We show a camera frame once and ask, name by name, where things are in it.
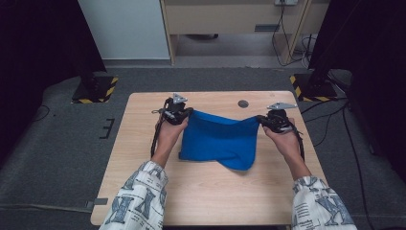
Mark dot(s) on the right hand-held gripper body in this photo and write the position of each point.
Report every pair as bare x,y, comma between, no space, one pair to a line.
278,119

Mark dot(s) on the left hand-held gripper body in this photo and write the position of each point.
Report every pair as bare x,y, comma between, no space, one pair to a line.
174,111

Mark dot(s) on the blue cloth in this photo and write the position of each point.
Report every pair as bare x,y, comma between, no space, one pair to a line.
220,140

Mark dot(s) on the person's right hand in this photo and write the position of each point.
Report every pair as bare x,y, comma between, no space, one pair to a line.
284,142

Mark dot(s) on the person's left hand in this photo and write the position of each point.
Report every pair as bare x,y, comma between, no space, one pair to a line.
168,134

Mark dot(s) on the dark round table hole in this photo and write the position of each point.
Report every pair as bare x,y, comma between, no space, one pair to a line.
243,103

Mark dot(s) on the striped black stand base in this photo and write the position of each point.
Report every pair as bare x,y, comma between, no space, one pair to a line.
314,91
95,91

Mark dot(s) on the white cabinet panel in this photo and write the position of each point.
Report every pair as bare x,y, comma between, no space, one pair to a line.
124,28

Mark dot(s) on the grey tape piece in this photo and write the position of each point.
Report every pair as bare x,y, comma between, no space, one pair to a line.
99,202

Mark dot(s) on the white power strip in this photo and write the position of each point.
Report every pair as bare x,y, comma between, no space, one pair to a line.
285,2

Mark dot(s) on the black curtain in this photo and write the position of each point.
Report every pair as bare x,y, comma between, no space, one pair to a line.
38,48
373,48

